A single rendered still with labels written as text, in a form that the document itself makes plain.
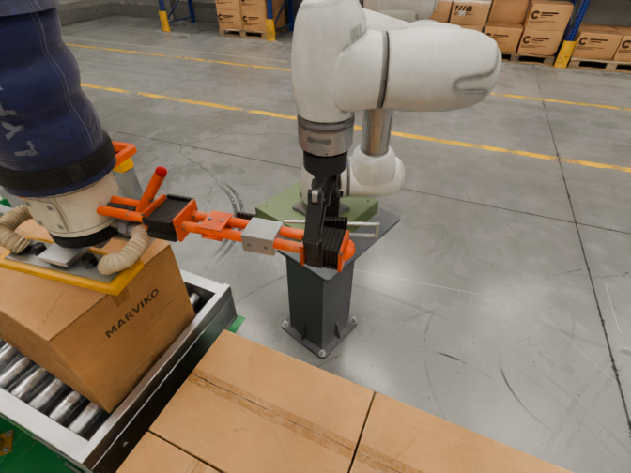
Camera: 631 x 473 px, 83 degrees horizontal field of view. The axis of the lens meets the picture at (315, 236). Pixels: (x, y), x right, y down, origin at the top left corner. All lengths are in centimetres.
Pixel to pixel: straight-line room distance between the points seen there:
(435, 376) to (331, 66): 172
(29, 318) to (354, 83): 98
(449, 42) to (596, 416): 195
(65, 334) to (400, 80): 96
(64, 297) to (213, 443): 59
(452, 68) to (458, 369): 172
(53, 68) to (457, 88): 67
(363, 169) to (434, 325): 117
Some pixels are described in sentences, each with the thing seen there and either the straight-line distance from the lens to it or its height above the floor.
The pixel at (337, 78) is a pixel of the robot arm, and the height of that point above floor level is 155.
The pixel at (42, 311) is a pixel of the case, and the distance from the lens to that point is 118.
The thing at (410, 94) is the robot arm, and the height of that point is 153.
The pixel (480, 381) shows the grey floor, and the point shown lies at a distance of 208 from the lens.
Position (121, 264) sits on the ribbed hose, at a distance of 87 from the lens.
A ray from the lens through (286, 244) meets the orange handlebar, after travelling 71.
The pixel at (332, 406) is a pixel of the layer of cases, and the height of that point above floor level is 54.
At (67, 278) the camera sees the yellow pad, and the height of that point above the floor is 111.
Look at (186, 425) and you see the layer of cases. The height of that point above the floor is 54.
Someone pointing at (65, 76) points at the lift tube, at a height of 150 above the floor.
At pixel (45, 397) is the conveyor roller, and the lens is 154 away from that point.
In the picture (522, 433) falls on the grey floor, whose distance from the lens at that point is 203.
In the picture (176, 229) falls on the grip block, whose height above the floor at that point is 122.
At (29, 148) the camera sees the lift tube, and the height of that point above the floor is 140.
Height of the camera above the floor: 169
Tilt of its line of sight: 40 degrees down
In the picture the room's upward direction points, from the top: straight up
